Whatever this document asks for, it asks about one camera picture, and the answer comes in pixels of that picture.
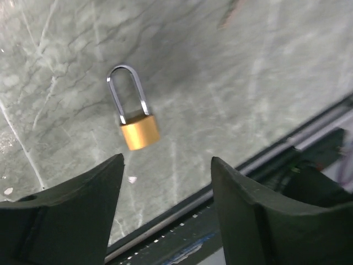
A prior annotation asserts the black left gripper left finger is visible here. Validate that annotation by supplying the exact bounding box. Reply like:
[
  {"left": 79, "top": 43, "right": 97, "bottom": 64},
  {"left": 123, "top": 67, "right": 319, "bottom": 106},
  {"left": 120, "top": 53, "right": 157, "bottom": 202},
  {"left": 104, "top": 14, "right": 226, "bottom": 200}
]
[{"left": 1, "top": 154, "right": 124, "bottom": 264}]

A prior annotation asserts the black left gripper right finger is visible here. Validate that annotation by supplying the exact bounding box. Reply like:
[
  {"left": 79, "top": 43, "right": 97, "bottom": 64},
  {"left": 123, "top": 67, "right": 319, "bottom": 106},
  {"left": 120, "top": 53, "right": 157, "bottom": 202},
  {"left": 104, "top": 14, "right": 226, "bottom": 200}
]
[{"left": 211, "top": 157, "right": 352, "bottom": 264}]

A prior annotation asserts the aluminium rail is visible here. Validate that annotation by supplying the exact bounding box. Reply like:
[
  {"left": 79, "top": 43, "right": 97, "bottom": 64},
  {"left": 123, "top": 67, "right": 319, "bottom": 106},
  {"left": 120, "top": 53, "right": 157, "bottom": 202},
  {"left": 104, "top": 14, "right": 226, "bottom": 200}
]
[{"left": 105, "top": 96, "right": 352, "bottom": 264}]

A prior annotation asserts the brass padlock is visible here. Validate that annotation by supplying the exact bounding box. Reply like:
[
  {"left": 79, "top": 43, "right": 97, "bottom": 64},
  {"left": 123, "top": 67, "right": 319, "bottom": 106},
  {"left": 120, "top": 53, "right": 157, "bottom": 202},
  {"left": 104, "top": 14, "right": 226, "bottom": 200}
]
[{"left": 106, "top": 64, "right": 160, "bottom": 151}]

